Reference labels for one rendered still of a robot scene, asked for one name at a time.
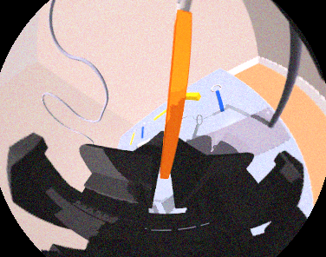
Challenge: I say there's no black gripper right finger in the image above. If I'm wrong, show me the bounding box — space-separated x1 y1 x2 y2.
170 136 254 209

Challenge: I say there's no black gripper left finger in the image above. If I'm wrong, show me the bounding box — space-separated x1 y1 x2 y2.
79 131 164 208

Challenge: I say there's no grey wire loop frame on two posts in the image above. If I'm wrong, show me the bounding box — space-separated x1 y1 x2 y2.
49 0 303 156

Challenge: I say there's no yellow rectangular block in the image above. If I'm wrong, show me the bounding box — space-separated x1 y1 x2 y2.
186 93 201 101

